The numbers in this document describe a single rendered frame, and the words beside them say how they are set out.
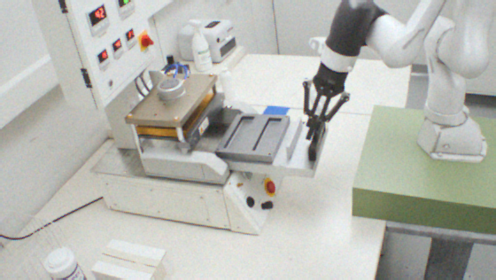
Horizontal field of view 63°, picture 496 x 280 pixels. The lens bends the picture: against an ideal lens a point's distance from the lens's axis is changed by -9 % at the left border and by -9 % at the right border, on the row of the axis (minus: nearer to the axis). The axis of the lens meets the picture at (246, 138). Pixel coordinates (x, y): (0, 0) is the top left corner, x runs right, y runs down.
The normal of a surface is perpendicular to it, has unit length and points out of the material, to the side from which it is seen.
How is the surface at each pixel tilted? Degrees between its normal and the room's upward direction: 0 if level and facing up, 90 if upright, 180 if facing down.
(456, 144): 90
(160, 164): 90
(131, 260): 1
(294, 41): 90
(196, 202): 90
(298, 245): 0
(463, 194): 2
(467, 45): 41
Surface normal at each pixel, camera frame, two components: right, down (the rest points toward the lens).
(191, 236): -0.14, -0.82
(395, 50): -0.37, 0.42
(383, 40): -0.83, -0.06
